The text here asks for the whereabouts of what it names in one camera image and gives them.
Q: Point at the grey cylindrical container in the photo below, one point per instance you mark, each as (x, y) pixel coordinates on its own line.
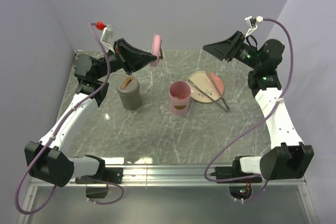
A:
(131, 102)

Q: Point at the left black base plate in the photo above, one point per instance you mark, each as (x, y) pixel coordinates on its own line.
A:
(113, 175)

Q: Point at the pink cream plate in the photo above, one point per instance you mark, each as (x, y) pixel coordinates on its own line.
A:
(203, 82)

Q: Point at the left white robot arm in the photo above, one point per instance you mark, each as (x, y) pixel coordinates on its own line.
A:
(46, 159)

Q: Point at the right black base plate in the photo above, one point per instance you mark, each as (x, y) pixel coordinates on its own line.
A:
(228, 172)

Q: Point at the grey lid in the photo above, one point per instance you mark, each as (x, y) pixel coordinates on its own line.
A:
(127, 85)

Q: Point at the pink lid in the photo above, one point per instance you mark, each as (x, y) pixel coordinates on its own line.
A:
(156, 50)

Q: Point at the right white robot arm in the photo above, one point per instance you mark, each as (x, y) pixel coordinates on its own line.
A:
(288, 157)

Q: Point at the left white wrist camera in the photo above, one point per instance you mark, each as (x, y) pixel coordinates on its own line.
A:
(107, 35)

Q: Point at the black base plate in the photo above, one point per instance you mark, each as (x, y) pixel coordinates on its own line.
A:
(113, 175)
(228, 172)

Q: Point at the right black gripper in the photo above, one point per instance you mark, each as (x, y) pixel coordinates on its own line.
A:
(224, 50)

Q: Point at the aluminium mounting rail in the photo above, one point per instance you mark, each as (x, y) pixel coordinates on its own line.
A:
(180, 175)

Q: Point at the pink cylindrical container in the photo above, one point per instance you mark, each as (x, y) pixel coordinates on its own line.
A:
(179, 107)

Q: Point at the metal food tongs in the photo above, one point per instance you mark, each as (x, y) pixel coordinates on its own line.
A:
(221, 102)

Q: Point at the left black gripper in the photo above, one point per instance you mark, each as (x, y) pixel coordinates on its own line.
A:
(132, 57)

